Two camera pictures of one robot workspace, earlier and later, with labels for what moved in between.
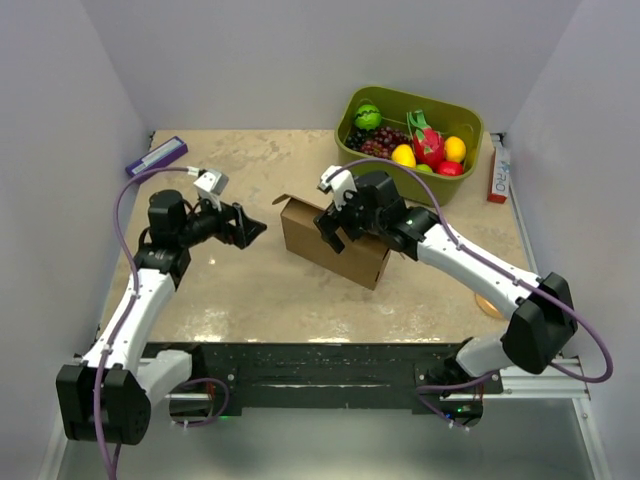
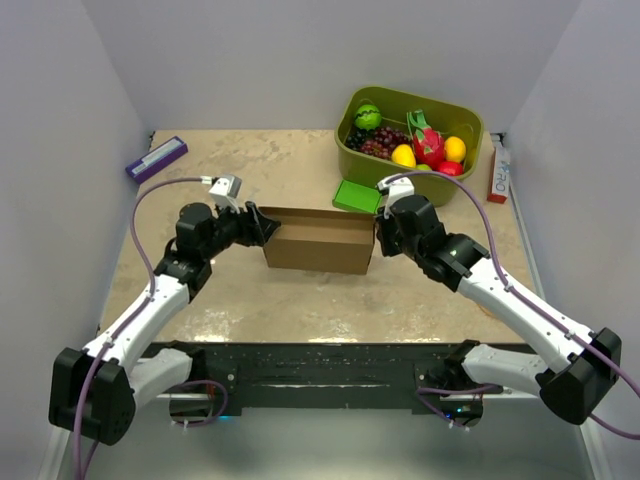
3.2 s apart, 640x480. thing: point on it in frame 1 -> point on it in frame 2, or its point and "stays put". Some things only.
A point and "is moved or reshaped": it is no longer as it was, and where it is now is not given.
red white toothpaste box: [501, 175] stays put
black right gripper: [328, 223] -> [384, 224]
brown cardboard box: [362, 260] is moved or reshaped
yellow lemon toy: [404, 155] stays put
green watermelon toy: [368, 117] stays put
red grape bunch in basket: [383, 142] stays put
